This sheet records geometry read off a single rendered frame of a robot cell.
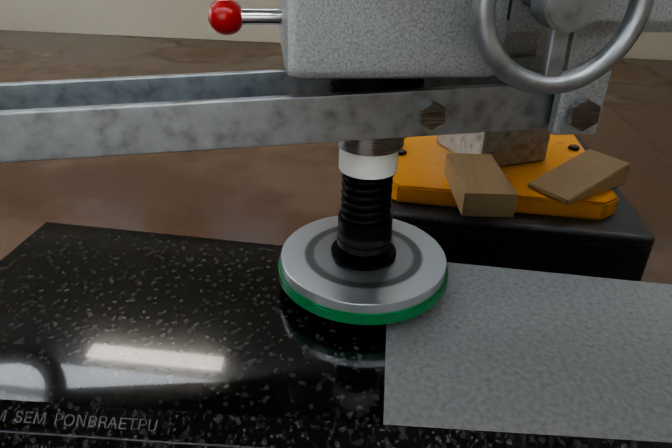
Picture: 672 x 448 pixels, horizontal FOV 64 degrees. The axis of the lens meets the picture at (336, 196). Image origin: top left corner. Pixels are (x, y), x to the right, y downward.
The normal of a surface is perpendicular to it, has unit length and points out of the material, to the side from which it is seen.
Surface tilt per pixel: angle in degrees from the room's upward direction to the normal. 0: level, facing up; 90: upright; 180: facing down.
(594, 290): 0
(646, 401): 0
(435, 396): 0
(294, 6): 90
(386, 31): 90
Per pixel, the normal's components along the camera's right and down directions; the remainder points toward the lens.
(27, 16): -0.11, 0.44
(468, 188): 0.02, -0.89
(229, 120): 0.12, 0.45
